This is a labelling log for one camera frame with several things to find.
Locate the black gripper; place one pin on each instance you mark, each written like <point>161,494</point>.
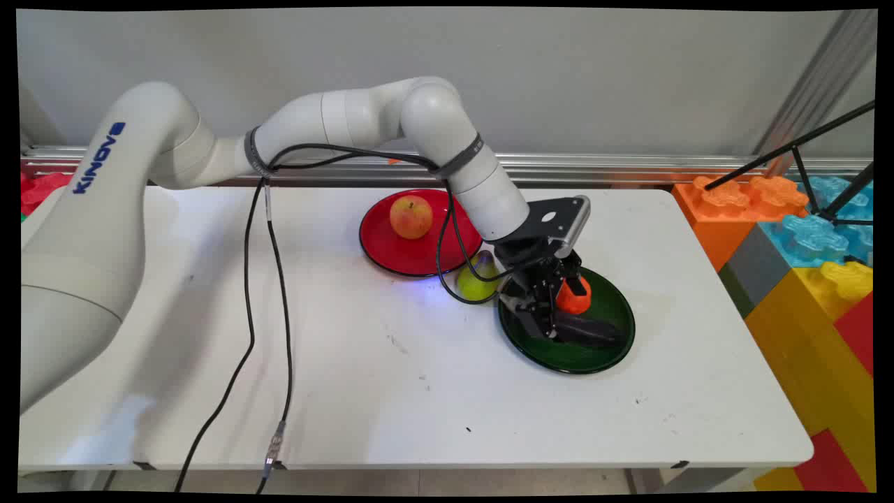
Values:
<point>531,269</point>

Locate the orange toy fruit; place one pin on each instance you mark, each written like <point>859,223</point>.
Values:
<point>574,302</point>

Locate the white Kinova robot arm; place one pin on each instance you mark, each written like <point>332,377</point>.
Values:
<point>335,119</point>

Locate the purple toy eggplant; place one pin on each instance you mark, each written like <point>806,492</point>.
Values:
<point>590,330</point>

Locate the dark green plate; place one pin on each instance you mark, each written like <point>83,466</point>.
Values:
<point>601,353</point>

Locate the yellow green toy pear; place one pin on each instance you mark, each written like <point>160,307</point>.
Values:
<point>475,283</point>

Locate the red plate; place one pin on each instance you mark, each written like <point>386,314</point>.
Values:
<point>412,253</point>

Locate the red yellow toy apple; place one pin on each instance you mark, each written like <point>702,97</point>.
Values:
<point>411,216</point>

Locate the orange giant building block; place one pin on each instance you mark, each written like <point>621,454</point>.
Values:
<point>719,223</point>

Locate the grey giant building block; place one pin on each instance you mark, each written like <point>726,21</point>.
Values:
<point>758,269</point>

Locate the yellow giant building block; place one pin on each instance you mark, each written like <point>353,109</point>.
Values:
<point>803,335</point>

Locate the blue giant building block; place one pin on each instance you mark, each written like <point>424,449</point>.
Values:
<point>810,234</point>

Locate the black tripod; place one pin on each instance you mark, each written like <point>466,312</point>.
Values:
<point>796,148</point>

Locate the red giant building block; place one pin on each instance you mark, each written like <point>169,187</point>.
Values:
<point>859,332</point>
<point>834,464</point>

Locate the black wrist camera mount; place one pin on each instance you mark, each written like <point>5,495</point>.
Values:
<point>559,218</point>

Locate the aluminium rail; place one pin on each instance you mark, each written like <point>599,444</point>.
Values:
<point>628,168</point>

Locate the aluminium post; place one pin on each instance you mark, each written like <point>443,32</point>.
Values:
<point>817,91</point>

